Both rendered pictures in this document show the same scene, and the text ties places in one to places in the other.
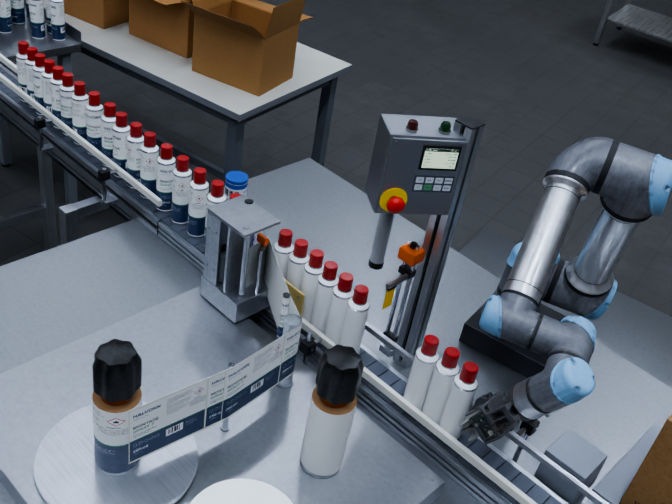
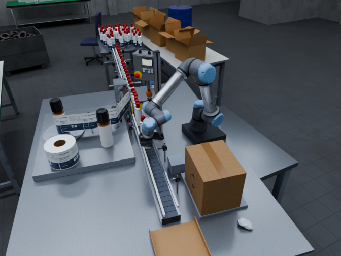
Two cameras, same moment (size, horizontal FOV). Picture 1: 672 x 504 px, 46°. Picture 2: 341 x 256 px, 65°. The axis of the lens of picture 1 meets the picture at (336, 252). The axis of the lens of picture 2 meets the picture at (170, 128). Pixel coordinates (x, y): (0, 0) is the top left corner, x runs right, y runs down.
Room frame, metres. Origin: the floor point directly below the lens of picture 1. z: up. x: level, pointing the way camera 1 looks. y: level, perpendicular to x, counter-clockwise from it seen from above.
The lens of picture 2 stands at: (0.10, -1.36, 2.11)
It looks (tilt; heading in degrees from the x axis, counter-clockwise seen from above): 35 degrees down; 36
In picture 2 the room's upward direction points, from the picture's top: 1 degrees counter-clockwise
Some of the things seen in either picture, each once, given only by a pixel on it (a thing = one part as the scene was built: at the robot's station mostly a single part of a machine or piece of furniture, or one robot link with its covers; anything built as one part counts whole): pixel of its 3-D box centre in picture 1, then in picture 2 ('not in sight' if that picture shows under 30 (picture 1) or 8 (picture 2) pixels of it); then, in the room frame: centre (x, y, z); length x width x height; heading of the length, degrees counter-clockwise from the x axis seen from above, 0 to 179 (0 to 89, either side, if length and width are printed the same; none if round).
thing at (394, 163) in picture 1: (415, 166); (146, 65); (1.49, -0.13, 1.38); 0.17 x 0.10 x 0.19; 106
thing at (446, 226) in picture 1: (434, 253); (158, 95); (1.50, -0.22, 1.17); 0.04 x 0.04 x 0.67; 51
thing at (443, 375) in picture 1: (441, 386); not in sight; (1.27, -0.28, 0.98); 0.05 x 0.05 x 0.20
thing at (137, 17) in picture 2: not in sight; (143, 19); (3.98, 2.05, 0.97); 0.45 x 0.40 x 0.37; 154
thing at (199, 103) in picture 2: (531, 270); (201, 109); (1.68, -0.50, 1.05); 0.13 x 0.12 x 0.14; 72
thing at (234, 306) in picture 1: (241, 258); (122, 95); (1.55, 0.22, 1.01); 0.14 x 0.13 x 0.26; 51
